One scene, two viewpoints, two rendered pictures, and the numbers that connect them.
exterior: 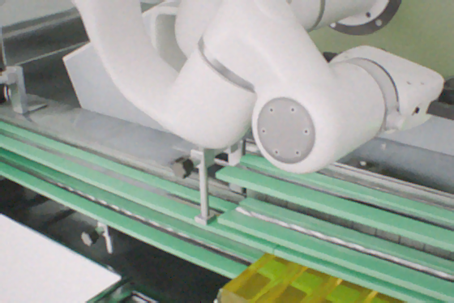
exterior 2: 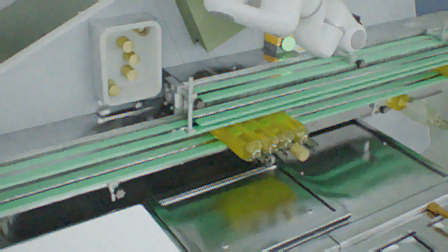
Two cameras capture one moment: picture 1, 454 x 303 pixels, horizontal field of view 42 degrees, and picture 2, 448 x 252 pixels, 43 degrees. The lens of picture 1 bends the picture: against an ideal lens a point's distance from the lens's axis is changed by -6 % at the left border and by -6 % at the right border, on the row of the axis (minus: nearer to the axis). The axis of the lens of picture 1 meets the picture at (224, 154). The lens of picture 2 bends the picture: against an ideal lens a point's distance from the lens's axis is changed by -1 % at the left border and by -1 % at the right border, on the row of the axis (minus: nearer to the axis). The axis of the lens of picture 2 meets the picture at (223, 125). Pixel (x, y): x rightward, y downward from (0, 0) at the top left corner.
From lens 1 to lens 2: 1.39 m
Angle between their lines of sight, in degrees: 64
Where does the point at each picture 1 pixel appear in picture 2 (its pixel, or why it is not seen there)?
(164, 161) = (119, 125)
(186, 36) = not seen: hidden behind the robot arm
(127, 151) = (91, 134)
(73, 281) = (129, 224)
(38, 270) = (104, 238)
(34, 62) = not seen: outside the picture
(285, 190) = (234, 90)
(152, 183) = (132, 138)
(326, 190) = (239, 84)
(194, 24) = not seen: hidden behind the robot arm
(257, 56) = (351, 21)
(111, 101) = (15, 119)
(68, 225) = (30, 226)
